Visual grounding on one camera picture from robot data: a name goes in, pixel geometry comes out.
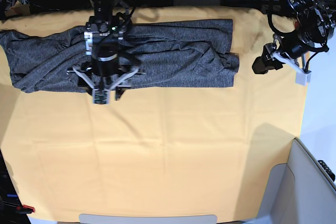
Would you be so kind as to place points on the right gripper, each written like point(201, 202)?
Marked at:
point(103, 73)

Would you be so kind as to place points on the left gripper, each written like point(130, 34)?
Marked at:
point(258, 66)

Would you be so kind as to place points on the grey long-sleeve shirt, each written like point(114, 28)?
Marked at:
point(193, 54)

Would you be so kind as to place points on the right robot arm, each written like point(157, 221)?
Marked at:
point(108, 28)

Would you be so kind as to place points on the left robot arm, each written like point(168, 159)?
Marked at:
point(315, 24)

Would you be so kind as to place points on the yellow table cloth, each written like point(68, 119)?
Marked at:
point(157, 152)

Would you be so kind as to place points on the white plastic bin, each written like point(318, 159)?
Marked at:
point(299, 191)

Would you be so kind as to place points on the red-black clamp left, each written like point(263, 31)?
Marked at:
point(23, 209)

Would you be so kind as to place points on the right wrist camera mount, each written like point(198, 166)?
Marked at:
point(103, 96)

